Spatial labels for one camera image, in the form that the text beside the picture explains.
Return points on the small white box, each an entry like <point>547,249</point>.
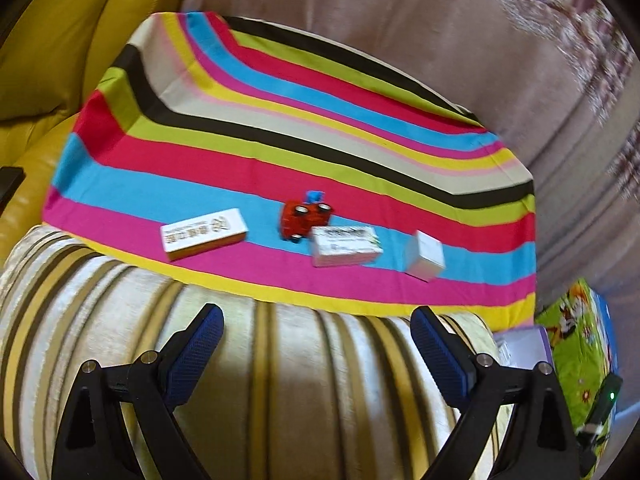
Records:
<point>425,257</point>

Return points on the white purple box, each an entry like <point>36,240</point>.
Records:
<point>522,345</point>

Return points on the multicolour striped cloth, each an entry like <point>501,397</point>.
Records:
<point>250,125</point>

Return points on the long white orange box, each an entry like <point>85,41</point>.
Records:
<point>202,232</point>

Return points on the beige striped sofa cushion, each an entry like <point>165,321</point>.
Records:
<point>300,385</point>

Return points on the white box with green print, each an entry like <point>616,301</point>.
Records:
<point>345,247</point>

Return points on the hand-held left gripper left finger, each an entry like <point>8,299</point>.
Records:
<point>192,360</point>

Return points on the black device with green light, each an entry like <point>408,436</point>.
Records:
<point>602,410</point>

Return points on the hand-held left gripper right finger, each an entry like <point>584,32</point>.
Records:
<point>442,355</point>

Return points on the red toy car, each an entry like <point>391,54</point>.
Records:
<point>300,220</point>

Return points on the pink embroidered curtain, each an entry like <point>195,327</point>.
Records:
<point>400,10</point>

